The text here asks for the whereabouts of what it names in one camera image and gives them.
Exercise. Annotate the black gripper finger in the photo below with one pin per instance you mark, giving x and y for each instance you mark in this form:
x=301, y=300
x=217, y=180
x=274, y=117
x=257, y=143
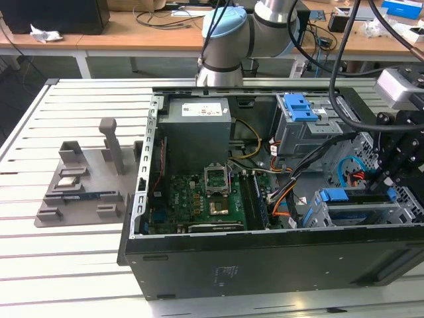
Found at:
x=410, y=162
x=381, y=155

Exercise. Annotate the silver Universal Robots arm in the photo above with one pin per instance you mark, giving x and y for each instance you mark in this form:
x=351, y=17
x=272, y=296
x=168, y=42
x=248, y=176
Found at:
x=232, y=43

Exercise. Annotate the low metal disk bay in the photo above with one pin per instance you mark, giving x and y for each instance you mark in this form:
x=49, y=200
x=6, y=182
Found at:
x=374, y=208

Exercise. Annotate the blue plastic disk carrier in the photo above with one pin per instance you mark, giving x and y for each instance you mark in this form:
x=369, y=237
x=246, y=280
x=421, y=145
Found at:
x=299, y=107

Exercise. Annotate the tall metal drive cage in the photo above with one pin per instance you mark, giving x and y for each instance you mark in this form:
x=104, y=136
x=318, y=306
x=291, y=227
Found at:
x=298, y=139

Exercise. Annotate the wooden desk white legs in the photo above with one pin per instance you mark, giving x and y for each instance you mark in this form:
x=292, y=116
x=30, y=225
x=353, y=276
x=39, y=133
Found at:
x=99, y=39
x=364, y=49

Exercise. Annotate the clear plastic bag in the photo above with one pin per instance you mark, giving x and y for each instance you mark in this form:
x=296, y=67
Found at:
x=372, y=26

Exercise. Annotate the blue white carton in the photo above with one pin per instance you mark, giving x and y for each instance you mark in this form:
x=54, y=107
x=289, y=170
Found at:
x=399, y=8

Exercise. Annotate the white power strip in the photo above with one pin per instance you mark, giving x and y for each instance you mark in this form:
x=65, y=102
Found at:
x=299, y=70

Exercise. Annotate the small black box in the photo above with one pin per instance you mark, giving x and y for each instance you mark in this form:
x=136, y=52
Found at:
x=338, y=24

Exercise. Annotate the black RAM slot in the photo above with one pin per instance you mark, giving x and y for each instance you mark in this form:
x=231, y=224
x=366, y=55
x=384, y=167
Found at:
x=246, y=202

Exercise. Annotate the thin metal locking lever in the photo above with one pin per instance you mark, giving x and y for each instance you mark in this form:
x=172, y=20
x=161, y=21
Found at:
x=228, y=179

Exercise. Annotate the black mesh waste basket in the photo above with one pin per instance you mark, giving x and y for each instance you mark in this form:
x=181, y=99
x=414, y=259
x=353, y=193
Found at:
x=250, y=68

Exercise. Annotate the CPU socket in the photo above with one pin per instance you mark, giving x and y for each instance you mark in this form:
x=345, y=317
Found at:
x=219, y=207

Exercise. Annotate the black open PC case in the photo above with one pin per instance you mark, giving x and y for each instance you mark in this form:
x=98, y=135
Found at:
x=232, y=265

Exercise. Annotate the grey power supply unit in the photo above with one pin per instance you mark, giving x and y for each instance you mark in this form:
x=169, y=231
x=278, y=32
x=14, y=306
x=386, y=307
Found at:
x=195, y=139

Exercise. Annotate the green motherboard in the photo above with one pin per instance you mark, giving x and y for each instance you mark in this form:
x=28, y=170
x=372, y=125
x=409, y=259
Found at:
x=185, y=198

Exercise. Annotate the RAM stick with blue label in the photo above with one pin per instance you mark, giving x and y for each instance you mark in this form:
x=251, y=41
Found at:
x=81, y=196

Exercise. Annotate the grey plastic parts rack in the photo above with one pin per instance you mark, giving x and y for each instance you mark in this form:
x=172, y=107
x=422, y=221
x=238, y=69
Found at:
x=83, y=212

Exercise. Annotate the silver CPU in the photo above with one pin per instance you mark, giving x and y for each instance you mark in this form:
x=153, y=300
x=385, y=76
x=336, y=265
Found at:
x=67, y=183

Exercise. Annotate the crumpled white paper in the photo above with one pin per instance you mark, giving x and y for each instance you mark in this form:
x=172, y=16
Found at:
x=46, y=34

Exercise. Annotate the large black box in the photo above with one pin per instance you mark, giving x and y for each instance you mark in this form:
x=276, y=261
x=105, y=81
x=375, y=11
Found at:
x=49, y=16

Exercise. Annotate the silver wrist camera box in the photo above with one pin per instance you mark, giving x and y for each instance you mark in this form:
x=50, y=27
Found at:
x=394, y=86

